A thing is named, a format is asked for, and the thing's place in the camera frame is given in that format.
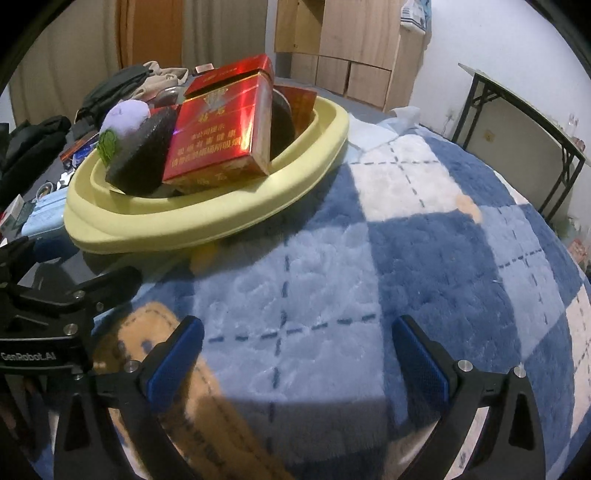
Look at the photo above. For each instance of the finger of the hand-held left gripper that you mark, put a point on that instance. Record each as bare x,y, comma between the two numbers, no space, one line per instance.
115,284
57,249

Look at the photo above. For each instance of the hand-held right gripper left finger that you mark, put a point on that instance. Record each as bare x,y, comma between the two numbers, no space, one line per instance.
178,355

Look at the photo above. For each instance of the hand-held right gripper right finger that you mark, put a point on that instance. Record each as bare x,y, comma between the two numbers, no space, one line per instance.
420,355

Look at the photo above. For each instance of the pale yellow plastic basin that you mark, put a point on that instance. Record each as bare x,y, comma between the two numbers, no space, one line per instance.
207,217

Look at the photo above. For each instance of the black white foam roll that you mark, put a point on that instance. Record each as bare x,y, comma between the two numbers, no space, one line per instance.
138,157
282,124

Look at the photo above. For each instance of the pale purple round plush toy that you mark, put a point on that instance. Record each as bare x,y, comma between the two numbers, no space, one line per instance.
124,120

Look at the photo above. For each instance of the large red cigarette carton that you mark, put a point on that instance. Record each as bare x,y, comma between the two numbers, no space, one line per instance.
217,124

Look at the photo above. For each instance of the red box gold lining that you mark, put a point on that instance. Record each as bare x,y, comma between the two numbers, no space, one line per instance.
300,106

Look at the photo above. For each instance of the blue face mask pack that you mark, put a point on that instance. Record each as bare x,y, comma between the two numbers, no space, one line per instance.
44,214

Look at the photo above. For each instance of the blue white checkered blanket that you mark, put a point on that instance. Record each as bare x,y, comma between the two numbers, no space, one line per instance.
392,258

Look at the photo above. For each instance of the black cloth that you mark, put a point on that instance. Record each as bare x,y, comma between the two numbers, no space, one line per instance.
27,152

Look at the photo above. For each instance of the red blue packet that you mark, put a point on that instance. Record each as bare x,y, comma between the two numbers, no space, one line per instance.
78,147

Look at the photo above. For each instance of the black jacket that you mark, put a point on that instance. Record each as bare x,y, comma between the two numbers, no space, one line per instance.
111,90

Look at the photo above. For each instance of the shiny metal item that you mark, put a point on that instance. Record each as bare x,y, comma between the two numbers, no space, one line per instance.
167,96

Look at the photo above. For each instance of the beige curtain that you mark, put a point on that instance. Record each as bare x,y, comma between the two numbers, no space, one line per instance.
226,37
60,55

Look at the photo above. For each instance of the beige cloth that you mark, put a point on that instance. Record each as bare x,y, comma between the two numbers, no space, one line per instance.
164,76

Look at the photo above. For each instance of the pale blue cloth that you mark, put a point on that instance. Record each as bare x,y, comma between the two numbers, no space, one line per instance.
374,131

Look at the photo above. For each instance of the small white box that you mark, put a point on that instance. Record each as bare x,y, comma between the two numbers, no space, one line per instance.
204,69

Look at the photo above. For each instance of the wooden door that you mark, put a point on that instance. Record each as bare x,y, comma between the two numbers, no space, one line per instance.
147,32

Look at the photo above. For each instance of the black folding table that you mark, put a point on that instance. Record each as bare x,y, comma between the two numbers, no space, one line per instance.
531,104

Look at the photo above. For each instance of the clear bottle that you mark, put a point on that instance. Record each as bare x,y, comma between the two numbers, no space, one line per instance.
574,127

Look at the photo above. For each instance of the wooden wardrobe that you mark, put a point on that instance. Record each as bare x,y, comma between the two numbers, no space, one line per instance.
360,41

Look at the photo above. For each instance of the white hanging bag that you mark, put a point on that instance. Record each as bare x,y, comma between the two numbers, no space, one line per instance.
415,16

